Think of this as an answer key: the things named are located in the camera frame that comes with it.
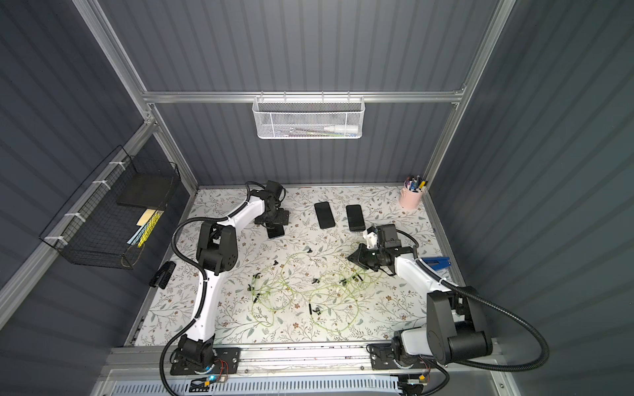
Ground black smartphone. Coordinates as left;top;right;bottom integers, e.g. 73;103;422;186
346;205;366;232
314;201;336;229
266;224;285;239

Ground green wired earphones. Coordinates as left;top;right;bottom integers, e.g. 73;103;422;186
307;257;386;334
249;245;321;333

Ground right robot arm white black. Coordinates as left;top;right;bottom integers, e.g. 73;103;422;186
348;224;550;373

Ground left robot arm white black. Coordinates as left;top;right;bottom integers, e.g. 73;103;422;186
168;181;290;366

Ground blue object at mat edge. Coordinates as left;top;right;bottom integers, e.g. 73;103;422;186
422;257;452;271

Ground pink pen cup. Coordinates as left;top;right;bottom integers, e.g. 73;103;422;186
400;176;427;211

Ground white marker in basket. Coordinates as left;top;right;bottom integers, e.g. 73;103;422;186
323;125;359;137

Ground black notebook in basket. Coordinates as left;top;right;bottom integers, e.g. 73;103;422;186
117;174;173;210

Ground yellow sticky notes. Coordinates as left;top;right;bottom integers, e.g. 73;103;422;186
136;209;156;227

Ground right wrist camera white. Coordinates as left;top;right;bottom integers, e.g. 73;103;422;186
363;227;378;250

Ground white wire mesh basket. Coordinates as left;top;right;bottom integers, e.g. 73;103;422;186
252;95;366;140

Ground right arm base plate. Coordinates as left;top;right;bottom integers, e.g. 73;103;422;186
365;343;434;371

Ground black clip on frame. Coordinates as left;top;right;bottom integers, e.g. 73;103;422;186
149;261;176;290

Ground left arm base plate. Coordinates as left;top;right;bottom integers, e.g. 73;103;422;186
169;347;242;376

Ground black wire wall basket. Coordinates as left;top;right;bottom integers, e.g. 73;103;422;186
40;146;181;270

